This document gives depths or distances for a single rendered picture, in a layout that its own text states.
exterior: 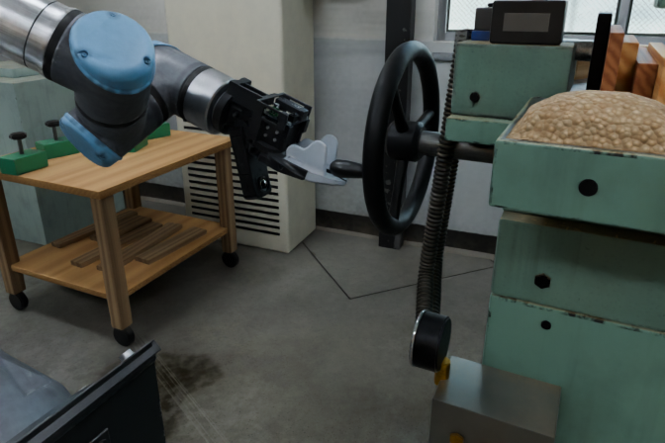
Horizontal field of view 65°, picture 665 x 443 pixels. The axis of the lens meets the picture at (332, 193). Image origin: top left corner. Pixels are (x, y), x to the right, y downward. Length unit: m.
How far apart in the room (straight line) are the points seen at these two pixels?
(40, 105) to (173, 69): 1.73
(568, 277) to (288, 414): 1.03
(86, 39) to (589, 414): 0.68
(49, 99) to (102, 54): 1.90
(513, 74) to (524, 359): 0.33
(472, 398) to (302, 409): 0.93
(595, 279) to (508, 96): 0.24
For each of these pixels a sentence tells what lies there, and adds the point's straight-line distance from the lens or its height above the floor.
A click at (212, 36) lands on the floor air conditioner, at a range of 2.17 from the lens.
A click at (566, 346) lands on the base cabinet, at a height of 0.67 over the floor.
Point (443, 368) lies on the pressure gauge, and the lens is 0.61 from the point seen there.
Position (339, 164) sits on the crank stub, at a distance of 0.71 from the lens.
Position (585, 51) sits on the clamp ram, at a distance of 0.73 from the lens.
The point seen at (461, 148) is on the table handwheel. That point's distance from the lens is 0.76.
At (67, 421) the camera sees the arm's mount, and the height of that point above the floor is 0.72.
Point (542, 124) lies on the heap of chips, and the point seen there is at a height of 0.91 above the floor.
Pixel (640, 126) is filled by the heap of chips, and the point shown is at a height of 0.92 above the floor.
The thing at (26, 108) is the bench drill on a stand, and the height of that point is 0.60.
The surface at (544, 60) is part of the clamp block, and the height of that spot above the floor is 0.94.
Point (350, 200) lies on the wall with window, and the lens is 2.37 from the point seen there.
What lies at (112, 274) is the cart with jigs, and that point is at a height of 0.26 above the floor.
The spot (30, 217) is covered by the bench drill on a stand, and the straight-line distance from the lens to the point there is 2.63.
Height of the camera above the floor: 1.01
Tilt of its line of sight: 20 degrees down
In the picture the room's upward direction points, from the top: straight up
